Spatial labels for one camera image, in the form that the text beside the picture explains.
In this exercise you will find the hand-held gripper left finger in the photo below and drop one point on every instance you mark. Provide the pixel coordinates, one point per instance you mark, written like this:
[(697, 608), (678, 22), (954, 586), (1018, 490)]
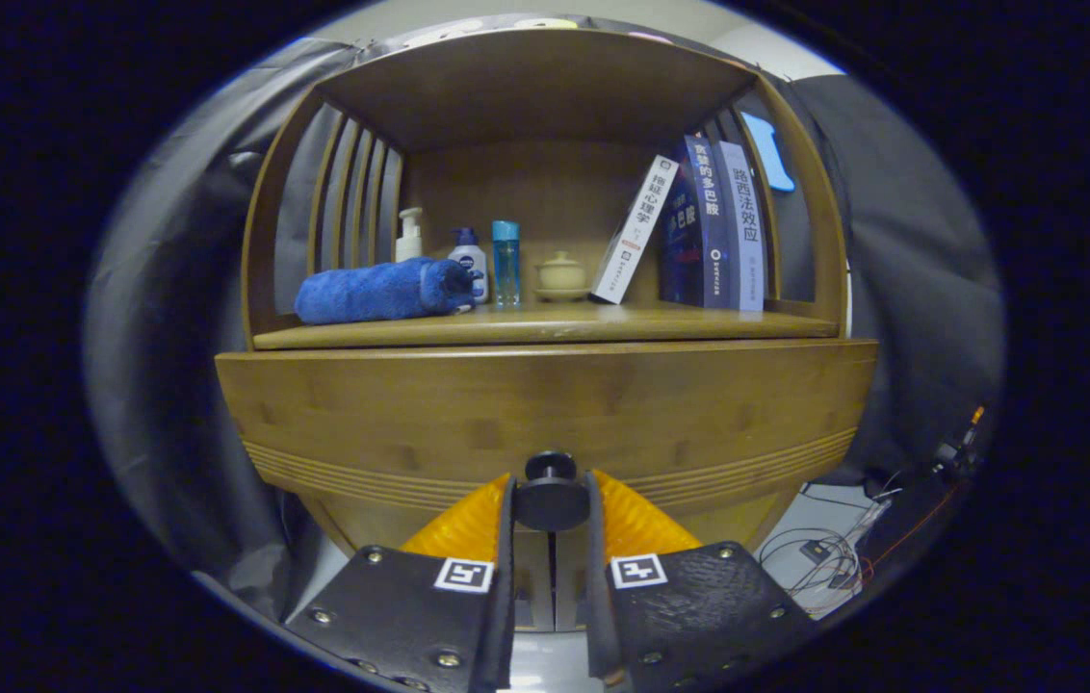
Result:
[(505, 597)]

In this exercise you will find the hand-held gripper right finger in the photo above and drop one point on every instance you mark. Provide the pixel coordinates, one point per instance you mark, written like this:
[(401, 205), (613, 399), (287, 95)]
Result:
[(598, 597)]

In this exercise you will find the black drawer knob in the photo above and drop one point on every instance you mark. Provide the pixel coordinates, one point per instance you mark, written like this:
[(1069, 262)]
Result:
[(552, 491)]

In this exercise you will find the wooden drawer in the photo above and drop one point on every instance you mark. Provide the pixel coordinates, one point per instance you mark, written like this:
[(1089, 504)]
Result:
[(545, 404)]

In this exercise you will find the wooden cabinet door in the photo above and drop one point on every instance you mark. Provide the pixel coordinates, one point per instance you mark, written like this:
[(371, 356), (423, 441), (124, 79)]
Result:
[(738, 515), (352, 515)]

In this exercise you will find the wooden countertop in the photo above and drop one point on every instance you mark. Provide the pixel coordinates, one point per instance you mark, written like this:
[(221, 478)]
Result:
[(545, 322)]

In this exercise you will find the wooden cabinet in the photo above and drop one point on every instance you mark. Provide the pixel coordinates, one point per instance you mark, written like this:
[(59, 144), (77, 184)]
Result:
[(526, 87)]

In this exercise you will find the beige lidded teacup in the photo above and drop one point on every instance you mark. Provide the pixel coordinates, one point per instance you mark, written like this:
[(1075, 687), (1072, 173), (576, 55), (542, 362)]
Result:
[(561, 276)]

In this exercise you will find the clear blue bottle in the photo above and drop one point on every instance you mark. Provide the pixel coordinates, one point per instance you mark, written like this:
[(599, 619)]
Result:
[(506, 265)]

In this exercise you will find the blue rolled towel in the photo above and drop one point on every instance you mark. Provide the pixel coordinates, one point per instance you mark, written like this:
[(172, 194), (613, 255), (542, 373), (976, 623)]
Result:
[(372, 292)]

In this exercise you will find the white bottle blue cap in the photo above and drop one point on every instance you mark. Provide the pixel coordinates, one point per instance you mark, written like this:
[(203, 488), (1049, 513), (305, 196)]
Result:
[(470, 260)]

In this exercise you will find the white book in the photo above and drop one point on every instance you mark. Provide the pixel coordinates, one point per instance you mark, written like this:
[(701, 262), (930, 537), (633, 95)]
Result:
[(636, 231)]

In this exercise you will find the white pump bottle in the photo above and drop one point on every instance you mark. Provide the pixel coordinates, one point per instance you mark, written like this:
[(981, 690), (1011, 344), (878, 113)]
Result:
[(409, 241)]

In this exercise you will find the dark blue book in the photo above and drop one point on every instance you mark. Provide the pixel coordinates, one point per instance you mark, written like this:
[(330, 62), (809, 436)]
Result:
[(694, 231)]

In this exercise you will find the black device orange tip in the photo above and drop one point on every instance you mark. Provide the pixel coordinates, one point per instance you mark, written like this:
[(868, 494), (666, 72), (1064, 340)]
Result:
[(954, 452)]

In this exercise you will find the pale grey-blue book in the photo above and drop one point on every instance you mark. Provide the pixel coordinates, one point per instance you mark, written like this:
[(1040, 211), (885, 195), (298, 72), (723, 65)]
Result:
[(747, 231)]

